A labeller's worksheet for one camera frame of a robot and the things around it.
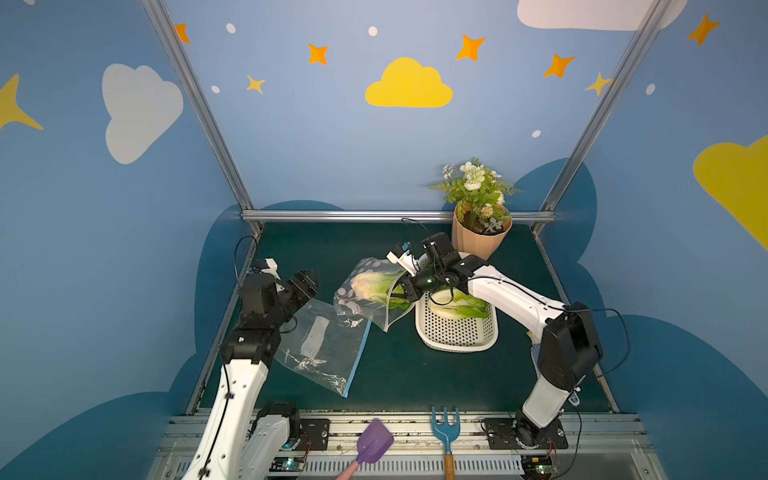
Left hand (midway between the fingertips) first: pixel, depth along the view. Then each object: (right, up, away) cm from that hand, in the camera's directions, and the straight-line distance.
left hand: (318, 276), depth 74 cm
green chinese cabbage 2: (+39, -9, +16) cm, 43 cm away
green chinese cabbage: (+15, -3, +7) cm, 17 cm away
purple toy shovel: (+14, -41, -2) cm, 44 cm away
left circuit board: (-7, -45, -3) cm, 46 cm away
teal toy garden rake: (+33, -39, -1) cm, 51 cm away
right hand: (+19, -4, +7) cm, 21 cm away
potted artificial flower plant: (+50, +19, +27) cm, 60 cm away
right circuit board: (+54, -46, -4) cm, 71 cm away
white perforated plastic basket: (+38, -20, +18) cm, 47 cm away
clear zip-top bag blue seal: (-3, -21, +16) cm, 27 cm away
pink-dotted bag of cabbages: (+8, -10, +11) cm, 17 cm away
